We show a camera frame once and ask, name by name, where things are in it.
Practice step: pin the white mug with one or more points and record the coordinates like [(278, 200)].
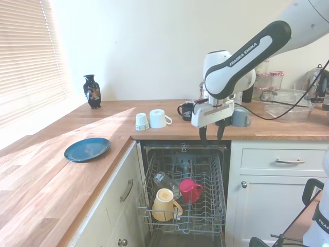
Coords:
[(158, 119)]

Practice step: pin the dark blue plate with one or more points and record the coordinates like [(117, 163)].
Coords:
[(87, 149)]

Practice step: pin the black cylindrical cup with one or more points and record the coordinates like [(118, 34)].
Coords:
[(228, 122)]

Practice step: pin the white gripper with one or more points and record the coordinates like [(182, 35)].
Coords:
[(213, 113)]

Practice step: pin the white window blind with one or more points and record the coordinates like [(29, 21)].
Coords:
[(28, 51)]

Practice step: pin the round metal cabinet knob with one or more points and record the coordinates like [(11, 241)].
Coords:
[(123, 242), (243, 184)]

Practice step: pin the grey blue mug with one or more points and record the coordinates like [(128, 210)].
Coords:
[(240, 118)]

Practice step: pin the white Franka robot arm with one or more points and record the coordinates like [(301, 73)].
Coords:
[(244, 59)]

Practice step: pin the red ceramic mug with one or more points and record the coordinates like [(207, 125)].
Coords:
[(190, 191)]

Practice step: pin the built-in dishwasher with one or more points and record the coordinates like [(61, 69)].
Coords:
[(226, 154)]

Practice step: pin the black camera stand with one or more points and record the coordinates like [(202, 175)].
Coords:
[(312, 190)]

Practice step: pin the glass jar red checked lid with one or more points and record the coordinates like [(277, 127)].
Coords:
[(264, 67), (276, 81), (262, 81), (258, 94)]

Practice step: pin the clear drinking glass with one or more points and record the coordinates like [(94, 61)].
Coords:
[(164, 180)]

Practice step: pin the white drawer front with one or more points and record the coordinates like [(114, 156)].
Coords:
[(262, 162)]

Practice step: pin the small white patterned cup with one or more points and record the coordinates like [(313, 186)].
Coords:
[(141, 122)]

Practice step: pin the black pepper mill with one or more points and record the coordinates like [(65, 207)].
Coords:
[(248, 95)]

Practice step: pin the black printed mug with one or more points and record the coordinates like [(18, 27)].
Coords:
[(186, 112)]

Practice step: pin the dark painted vase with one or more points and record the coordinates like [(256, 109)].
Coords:
[(92, 91)]

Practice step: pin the yellow ceramic mug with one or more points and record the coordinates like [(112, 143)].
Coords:
[(164, 205)]

